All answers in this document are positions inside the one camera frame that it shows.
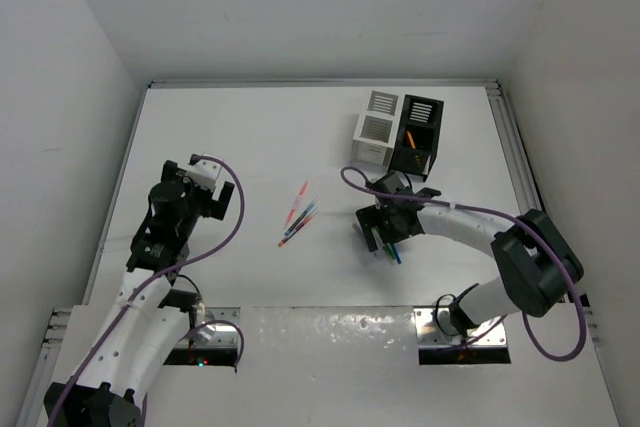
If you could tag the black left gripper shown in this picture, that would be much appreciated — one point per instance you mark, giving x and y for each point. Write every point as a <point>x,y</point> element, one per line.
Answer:
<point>210,207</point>

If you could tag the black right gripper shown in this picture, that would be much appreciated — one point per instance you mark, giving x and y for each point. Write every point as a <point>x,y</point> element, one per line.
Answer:
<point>372,216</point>

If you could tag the white green pen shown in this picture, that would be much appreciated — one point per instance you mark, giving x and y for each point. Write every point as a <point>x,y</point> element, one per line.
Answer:
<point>377,241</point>

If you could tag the green pencil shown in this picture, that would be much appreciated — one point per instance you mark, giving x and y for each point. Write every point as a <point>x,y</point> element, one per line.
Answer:
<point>391,254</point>

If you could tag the light blue pencil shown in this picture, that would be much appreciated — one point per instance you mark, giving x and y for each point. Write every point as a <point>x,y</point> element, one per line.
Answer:
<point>396,254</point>

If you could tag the yellow pencil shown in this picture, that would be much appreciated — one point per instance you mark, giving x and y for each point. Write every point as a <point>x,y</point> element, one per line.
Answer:
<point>410,140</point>

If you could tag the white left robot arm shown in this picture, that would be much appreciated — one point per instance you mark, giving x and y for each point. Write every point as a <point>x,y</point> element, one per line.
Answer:
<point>148,316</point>

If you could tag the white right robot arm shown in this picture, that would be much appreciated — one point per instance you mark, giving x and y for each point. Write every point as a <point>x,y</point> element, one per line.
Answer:
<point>536,266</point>

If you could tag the white slotted container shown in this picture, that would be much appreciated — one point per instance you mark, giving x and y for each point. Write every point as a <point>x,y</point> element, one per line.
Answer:
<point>376,129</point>

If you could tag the orange tipped red pen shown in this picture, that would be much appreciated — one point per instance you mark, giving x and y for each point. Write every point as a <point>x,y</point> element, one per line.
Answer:
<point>295,232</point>

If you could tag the dark blue red pen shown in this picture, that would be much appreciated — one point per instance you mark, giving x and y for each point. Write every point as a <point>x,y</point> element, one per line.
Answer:
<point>299,227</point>

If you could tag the red clear pen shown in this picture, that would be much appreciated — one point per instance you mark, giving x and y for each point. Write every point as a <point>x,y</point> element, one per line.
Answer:
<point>300,195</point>

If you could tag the black slotted container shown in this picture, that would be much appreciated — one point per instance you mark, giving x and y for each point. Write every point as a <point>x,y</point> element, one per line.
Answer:
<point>423,118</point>

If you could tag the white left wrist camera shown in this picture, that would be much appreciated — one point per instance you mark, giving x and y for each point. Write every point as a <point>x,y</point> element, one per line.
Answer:
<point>202,172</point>

